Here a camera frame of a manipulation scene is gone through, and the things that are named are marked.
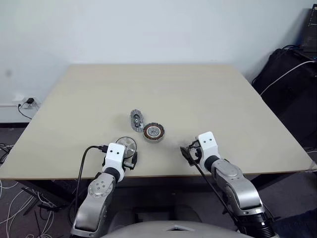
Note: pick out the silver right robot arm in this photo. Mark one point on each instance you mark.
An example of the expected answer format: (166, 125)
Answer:
(232, 178)

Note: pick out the notched grey motor cover plate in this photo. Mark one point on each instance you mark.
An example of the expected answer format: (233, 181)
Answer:
(135, 121)

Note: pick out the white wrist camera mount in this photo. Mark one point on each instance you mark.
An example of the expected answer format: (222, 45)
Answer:
(115, 153)
(208, 145)

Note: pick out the black power adapter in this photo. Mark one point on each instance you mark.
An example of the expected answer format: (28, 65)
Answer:
(30, 101)

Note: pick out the large black bag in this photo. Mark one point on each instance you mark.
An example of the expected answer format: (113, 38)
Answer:
(284, 86)

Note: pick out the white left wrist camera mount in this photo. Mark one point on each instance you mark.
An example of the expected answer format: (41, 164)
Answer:
(115, 153)

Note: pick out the dark blue fabric object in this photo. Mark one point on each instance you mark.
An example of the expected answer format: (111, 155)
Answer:
(297, 225)

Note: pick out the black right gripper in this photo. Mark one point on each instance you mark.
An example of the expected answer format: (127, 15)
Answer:
(195, 150)

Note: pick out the grey motor housing with windings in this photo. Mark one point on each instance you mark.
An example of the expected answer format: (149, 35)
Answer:
(153, 132)

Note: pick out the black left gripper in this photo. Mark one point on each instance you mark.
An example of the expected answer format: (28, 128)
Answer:
(130, 160)

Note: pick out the grey robot torso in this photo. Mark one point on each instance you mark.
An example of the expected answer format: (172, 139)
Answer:
(161, 228)

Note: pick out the clear table corner guard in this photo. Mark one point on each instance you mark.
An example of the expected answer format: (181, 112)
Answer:
(312, 166)

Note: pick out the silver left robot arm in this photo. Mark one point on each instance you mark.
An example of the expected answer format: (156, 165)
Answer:
(99, 191)

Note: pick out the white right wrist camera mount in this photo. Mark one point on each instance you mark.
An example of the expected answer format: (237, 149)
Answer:
(208, 145)

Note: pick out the silver round disc part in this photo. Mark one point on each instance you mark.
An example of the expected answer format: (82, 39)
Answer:
(126, 146)

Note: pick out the black table frame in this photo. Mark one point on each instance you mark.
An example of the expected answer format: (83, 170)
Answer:
(161, 182)

